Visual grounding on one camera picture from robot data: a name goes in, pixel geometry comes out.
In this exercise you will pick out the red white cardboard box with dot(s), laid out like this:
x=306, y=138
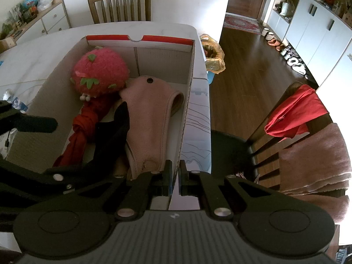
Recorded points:
x=154, y=60

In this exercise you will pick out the white wooden sideboard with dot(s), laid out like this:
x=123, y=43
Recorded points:
x=55, y=16

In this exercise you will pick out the tall white cabinet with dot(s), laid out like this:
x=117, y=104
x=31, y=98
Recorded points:
x=310, y=33

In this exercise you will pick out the blue globe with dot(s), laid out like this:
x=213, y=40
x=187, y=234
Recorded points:
x=29, y=0

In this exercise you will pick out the pink fringed scarf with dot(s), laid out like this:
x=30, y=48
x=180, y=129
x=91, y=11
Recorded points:
x=313, y=159

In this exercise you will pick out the strawberry plush toy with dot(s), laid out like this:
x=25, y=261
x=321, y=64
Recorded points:
x=101, y=68

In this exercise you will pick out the pink knit hat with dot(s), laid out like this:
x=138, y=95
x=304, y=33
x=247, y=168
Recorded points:
x=148, y=115

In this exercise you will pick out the printed table mat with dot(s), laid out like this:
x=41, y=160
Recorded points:
x=198, y=132

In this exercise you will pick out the row of shoes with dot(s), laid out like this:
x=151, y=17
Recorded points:
x=294, y=60

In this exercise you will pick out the red garment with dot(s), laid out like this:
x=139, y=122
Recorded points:
x=297, y=112

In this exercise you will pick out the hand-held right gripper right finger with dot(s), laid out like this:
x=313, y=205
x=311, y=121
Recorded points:
x=183, y=181

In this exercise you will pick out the dark wooden chair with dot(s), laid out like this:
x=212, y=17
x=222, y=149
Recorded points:
x=231, y=148

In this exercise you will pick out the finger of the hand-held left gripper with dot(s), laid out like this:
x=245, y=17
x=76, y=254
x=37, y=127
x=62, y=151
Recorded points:
x=38, y=124
x=90, y=176

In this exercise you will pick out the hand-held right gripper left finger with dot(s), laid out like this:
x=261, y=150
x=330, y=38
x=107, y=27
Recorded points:
x=168, y=181

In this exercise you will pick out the trash bin with yellow bag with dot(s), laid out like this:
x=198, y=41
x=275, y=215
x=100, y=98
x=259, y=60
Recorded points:
x=214, y=57

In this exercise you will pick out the pale green bag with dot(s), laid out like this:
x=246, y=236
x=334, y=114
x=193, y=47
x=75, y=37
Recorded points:
x=287, y=8

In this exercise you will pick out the white plastic bag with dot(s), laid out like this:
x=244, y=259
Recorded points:
x=45, y=1

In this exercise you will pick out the red cloth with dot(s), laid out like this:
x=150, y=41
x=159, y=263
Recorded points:
x=82, y=126

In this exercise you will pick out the red patterned rug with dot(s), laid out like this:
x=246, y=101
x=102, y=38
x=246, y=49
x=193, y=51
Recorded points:
x=240, y=23

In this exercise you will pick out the black cloth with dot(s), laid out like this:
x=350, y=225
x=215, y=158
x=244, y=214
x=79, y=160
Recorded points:
x=118, y=126

